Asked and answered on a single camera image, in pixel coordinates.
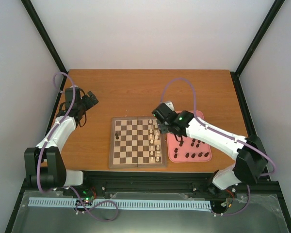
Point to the light blue cable duct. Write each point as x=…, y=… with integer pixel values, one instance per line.
x=194, y=205

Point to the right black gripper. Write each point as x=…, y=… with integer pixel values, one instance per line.
x=161, y=127

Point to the dark rook chess piece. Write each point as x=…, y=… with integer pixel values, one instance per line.
x=175, y=153

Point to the black aluminium frame rail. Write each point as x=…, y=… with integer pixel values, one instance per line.
x=194, y=184

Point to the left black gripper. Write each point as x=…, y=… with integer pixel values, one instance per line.
x=90, y=103

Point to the pink plastic tray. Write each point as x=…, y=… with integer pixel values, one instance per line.
x=172, y=143

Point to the wooden chess board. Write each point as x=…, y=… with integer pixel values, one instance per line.
x=133, y=148

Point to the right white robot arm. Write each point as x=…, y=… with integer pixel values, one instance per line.
x=247, y=153

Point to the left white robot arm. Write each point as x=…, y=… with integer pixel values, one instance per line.
x=43, y=163

